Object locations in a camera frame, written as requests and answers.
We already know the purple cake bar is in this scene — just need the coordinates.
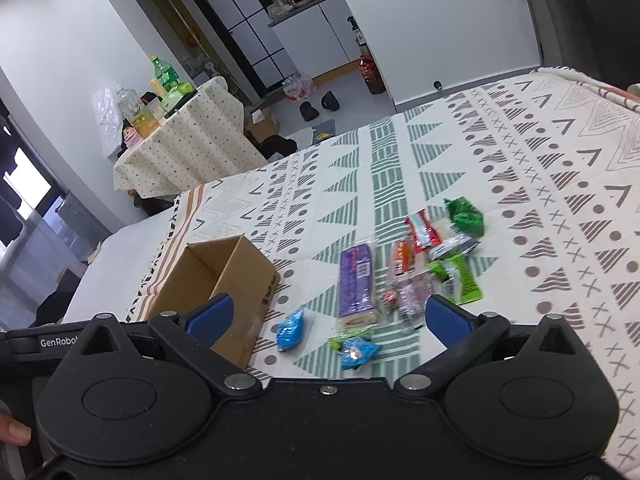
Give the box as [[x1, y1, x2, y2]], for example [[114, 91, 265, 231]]
[[337, 243, 378, 330]]

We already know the red white snack packet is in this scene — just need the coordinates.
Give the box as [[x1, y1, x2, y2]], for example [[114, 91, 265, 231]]
[[405, 209, 442, 254]]

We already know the water bottle pack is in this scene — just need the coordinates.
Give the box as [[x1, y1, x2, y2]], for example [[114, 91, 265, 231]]
[[282, 73, 317, 101]]

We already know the green soda bottle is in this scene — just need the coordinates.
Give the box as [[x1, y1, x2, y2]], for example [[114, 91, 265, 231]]
[[150, 55, 182, 96]]

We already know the white bubble foam sheet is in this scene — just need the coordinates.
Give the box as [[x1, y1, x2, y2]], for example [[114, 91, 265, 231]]
[[92, 88, 122, 157]]

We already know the light green snack packet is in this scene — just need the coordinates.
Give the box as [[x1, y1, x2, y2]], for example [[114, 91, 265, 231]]
[[428, 255, 484, 306]]

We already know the blue snack packet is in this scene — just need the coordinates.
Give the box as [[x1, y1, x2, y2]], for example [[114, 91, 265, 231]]
[[276, 307, 305, 352]]

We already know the clear yellow drink bottle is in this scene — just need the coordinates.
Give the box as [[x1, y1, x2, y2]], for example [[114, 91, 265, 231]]
[[115, 86, 160, 139]]

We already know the silver grey snack packet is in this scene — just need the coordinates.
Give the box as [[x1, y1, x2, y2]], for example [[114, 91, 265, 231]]
[[428, 232, 480, 261]]

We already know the black slipper left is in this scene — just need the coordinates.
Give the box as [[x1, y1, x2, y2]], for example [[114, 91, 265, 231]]
[[299, 102, 320, 122]]

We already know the dark red floor bottle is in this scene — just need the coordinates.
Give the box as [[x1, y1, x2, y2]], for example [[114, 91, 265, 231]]
[[358, 54, 386, 96]]

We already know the brown cardboard box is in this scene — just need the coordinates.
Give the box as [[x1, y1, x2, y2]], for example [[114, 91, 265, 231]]
[[140, 235, 280, 368]]

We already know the pale purple snack packet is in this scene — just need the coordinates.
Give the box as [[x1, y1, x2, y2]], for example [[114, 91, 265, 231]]
[[381, 272, 434, 330]]

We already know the patterned bed blanket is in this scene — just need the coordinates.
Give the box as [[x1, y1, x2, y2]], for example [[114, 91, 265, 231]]
[[124, 68, 639, 478]]

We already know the black slipper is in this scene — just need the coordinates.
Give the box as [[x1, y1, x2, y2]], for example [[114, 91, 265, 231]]
[[320, 91, 341, 113], [299, 102, 320, 122]]

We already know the small floor cardboard box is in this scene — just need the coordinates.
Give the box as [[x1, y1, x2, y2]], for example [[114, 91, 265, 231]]
[[245, 107, 280, 143]]

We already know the blue green candy packet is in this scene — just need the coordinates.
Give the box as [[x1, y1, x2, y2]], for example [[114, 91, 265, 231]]
[[329, 335, 382, 370]]

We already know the orange snack packet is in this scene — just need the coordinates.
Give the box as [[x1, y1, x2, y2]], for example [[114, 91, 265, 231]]
[[387, 237, 414, 282]]

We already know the black slipper right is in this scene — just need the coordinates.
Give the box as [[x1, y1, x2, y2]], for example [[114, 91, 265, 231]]
[[320, 91, 341, 113]]

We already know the dark green snack packet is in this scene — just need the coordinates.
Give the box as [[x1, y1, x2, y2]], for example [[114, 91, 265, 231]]
[[445, 196, 485, 237]]

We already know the person's left hand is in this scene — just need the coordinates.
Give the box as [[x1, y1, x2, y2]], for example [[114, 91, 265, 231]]
[[0, 413, 32, 446]]

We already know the white kitchen cabinet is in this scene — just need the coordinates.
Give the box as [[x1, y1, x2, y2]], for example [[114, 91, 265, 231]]
[[270, 0, 360, 78]]

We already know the round table dotted cloth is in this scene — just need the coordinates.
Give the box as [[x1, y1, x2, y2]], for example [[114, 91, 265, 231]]
[[113, 76, 266, 198]]

